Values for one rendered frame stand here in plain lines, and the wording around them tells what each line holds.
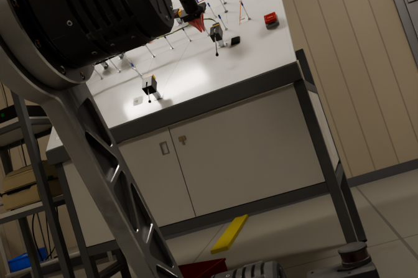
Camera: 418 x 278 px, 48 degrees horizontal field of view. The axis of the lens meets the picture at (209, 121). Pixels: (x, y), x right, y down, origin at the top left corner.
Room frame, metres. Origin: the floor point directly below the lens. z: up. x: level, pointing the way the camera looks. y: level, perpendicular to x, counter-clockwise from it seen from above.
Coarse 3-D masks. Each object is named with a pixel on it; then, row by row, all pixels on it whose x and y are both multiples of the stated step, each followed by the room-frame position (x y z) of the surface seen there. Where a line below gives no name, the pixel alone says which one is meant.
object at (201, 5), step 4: (188, 0) 1.70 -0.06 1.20; (192, 0) 1.71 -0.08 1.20; (184, 4) 1.71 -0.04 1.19; (188, 4) 1.71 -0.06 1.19; (192, 4) 1.71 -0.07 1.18; (196, 4) 1.72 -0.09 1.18; (200, 4) 1.75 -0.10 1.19; (204, 4) 1.74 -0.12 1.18; (184, 8) 1.73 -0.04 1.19; (188, 8) 1.72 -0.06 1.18; (192, 8) 1.72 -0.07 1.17; (196, 8) 1.73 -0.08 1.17; (200, 8) 1.73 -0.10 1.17; (204, 8) 1.73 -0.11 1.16; (184, 12) 1.76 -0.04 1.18; (188, 12) 1.73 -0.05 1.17; (192, 12) 1.73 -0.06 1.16; (196, 12) 1.72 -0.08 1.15; (200, 12) 1.73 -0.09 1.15; (180, 16) 1.75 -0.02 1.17; (184, 16) 1.74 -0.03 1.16
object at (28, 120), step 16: (16, 96) 2.10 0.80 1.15; (16, 112) 2.11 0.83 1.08; (0, 128) 2.14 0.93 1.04; (16, 128) 2.13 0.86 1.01; (32, 128) 2.41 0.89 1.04; (48, 128) 2.56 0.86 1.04; (0, 144) 2.60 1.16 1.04; (16, 144) 2.66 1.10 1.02; (32, 144) 2.10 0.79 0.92; (32, 160) 2.10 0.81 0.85; (48, 192) 2.11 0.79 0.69; (16, 208) 2.69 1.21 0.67; (32, 208) 2.13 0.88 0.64; (48, 208) 2.10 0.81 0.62; (0, 224) 2.19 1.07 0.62; (64, 240) 2.13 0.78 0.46; (32, 256) 2.69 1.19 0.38; (64, 256) 2.10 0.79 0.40; (64, 272) 2.10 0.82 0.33; (80, 272) 2.53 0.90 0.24; (112, 272) 2.41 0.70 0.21; (128, 272) 2.54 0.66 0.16
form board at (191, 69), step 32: (224, 0) 2.20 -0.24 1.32; (256, 0) 2.09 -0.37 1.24; (192, 32) 2.16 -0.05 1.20; (224, 32) 2.05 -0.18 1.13; (256, 32) 1.95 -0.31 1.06; (288, 32) 1.87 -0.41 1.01; (128, 64) 2.23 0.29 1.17; (160, 64) 2.11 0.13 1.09; (192, 64) 2.01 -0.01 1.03; (224, 64) 1.92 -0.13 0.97; (256, 64) 1.84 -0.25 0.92; (288, 64) 1.76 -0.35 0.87; (96, 96) 2.18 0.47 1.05; (128, 96) 2.07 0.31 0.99; (192, 96) 1.89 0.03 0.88
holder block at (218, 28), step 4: (212, 28) 1.95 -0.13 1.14; (216, 28) 1.94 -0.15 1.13; (220, 28) 1.95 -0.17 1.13; (212, 32) 1.93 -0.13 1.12; (216, 32) 1.92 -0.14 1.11; (220, 32) 1.94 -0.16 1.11; (212, 36) 1.93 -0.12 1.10; (216, 36) 1.93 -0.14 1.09; (220, 36) 1.93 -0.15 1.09; (216, 40) 1.95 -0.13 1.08
